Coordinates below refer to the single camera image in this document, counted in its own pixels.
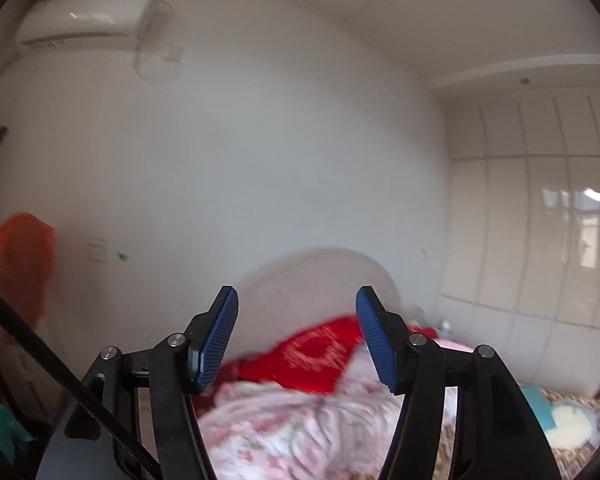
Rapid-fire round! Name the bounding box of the pink floral duvet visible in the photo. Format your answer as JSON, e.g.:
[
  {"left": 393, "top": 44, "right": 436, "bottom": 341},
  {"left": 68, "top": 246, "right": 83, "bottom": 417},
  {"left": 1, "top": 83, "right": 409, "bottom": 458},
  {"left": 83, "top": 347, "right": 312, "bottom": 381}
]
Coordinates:
[{"left": 194, "top": 338, "right": 477, "bottom": 480}]

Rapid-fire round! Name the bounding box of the black cable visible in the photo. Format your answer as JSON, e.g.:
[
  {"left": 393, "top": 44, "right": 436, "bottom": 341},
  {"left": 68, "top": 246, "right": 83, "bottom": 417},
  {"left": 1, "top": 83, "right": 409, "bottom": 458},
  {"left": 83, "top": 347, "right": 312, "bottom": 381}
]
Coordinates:
[{"left": 0, "top": 278, "right": 164, "bottom": 480}]

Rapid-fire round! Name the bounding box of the beige rounded headboard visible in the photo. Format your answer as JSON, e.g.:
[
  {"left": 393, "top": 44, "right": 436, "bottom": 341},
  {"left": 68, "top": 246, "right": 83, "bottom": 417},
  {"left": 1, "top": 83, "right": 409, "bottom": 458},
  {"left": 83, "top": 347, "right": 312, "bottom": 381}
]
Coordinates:
[{"left": 225, "top": 247, "right": 403, "bottom": 361}]

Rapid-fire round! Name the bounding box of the wall socket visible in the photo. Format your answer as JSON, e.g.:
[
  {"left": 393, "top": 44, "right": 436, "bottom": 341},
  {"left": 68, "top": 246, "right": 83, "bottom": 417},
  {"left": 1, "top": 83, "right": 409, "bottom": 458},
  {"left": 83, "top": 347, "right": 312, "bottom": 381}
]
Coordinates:
[{"left": 86, "top": 238, "right": 108, "bottom": 262}]

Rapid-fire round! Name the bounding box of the turquoise pillow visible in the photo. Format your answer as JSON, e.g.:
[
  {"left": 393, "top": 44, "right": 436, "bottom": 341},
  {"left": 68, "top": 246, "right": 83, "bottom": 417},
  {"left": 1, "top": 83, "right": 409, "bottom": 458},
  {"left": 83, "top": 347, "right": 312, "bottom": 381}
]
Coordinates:
[{"left": 521, "top": 385, "right": 556, "bottom": 431}]

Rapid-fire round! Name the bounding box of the glossy cream wardrobe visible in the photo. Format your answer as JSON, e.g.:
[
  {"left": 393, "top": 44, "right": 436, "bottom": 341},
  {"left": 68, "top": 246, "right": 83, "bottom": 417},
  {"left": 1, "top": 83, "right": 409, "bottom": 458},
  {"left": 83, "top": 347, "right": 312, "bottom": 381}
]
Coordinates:
[{"left": 436, "top": 89, "right": 600, "bottom": 396}]

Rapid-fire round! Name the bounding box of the red blanket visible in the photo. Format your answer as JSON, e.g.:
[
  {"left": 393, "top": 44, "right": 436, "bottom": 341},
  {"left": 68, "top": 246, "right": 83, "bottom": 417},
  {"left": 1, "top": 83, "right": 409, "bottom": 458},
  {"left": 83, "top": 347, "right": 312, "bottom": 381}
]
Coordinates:
[{"left": 191, "top": 313, "right": 439, "bottom": 403}]

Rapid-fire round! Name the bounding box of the orange hanging cloth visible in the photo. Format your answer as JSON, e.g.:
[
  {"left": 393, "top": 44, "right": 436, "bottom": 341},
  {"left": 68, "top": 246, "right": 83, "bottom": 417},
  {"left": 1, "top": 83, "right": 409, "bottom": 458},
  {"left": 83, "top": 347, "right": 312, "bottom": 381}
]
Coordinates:
[{"left": 0, "top": 212, "right": 55, "bottom": 330}]

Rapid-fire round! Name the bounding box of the white plush pillow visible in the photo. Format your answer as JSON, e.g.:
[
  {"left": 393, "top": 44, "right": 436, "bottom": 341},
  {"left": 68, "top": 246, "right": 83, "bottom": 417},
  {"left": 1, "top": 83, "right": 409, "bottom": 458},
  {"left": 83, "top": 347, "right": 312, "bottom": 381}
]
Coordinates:
[{"left": 545, "top": 403, "right": 596, "bottom": 450}]

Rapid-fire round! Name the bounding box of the white air conditioner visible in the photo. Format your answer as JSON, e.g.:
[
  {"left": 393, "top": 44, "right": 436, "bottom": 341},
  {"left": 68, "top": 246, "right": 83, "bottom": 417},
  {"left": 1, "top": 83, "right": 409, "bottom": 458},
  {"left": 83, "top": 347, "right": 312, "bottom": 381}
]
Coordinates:
[{"left": 16, "top": 0, "right": 158, "bottom": 55}]

